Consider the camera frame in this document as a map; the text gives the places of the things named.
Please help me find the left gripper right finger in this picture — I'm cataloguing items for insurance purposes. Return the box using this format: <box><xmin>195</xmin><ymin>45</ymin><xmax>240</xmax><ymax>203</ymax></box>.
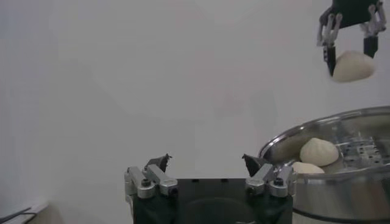
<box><xmin>242</xmin><ymin>153</ymin><xmax>297</xmax><ymax>198</ymax></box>

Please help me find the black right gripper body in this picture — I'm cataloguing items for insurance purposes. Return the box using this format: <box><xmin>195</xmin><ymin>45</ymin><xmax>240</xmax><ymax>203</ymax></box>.
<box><xmin>330</xmin><ymin>0</ymin><xmax>379</xmax><ymax>30</ymax></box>

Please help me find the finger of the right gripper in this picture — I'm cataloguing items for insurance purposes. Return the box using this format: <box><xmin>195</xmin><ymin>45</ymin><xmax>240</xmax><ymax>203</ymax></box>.
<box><xmin>359</xmin><ymin>1</ymin><xmax>388</xmax><ymax>59</ymax></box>
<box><xmin>316</xmin><ymin>6</ymin><xmax>344</xmax><ymax>77</ymax></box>

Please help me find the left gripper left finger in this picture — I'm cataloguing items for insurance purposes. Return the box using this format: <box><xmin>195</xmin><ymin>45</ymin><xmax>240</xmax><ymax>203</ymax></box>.
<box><xmin>124</xmin><ymin>153</ymin><xmax>179</xmax><ymax>200</ymax></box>

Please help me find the white steamed baozi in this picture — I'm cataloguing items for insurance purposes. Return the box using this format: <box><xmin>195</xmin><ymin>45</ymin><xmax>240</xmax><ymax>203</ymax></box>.
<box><xmin>291</xmin><ymin>161</ymin><xmax>326</xmax><ymax>175</ymax></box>
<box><xmin>299</xmin><ymin>137</ymin><xmax>340</xmax><ymax>167</ymax></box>
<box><xmin>331</xmin><ymin>50</ymin><xmax>376</xmax><ymax>83</ymax></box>

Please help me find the stainless steel steamer basket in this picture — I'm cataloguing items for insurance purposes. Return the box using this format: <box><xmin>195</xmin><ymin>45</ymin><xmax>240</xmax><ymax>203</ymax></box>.
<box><xmin>258</xmin><ymin>105</ymin><xmax>390</xmax><ymax>220</ymax></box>

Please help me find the white side table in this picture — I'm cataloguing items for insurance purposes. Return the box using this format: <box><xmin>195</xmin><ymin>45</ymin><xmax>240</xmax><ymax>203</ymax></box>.
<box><xmin>0</xmin><ymin>199</ymin><xmax>65</xmax><ymax>224</ymax></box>

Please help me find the thin black looped cable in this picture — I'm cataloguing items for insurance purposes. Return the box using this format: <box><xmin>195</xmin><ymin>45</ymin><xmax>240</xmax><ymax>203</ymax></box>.
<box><xmin>0</xmin><ymin>206</ymin><xmax>38</xmax><ymax>224</ymax></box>

